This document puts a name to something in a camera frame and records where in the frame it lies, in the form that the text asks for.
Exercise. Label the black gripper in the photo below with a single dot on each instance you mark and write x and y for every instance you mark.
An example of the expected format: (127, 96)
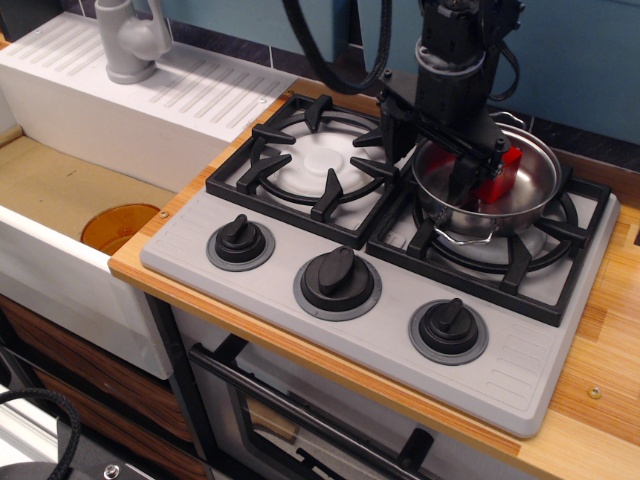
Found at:
(450, 110)

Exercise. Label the red cube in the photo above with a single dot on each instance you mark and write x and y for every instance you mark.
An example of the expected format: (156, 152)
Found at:
(491, 190)

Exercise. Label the stainless steel pan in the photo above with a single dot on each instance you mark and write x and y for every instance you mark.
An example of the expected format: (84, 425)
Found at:
(476, 222)

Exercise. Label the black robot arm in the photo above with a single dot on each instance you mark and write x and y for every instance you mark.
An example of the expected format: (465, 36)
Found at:
(460, 37)

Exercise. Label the black middle stove knob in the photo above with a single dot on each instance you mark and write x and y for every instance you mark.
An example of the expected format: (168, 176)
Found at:
(337, 286)

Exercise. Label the black stove knob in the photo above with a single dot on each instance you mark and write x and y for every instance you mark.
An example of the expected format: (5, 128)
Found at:
(240, 245)
(337, 286)
(448, 332)

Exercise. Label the black right stove knob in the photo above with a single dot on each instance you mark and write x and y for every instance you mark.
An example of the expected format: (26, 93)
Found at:
(448, 332)

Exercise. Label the grey toy stove top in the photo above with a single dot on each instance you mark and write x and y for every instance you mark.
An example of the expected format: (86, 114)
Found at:
(509, 386)

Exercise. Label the black left stove knob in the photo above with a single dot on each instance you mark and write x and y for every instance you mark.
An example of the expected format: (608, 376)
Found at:
(240, 245)

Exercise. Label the black left burner grate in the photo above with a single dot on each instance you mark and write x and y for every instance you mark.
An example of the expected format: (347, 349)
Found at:
(315, 166)

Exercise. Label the black burner grate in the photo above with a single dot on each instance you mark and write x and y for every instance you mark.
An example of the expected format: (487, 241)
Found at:
(315, 166)
(534, 273)

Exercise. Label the black right burner grate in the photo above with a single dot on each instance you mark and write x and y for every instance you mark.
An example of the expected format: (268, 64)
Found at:
(534, 273)

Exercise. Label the grey toy faucet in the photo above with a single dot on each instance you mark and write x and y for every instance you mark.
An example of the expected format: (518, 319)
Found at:
(131, 45)

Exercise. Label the orange plastic plate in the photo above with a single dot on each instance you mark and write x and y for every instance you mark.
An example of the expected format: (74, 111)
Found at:
(109, 230)

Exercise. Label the white sink unit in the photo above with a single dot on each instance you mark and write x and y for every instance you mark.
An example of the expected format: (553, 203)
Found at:
(75, 144)

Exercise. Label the wooden drawer front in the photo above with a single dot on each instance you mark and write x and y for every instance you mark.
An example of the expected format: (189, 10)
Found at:
(120, 406)

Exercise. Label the oven door with handle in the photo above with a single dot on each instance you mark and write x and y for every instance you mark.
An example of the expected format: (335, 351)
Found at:
(306, 427)

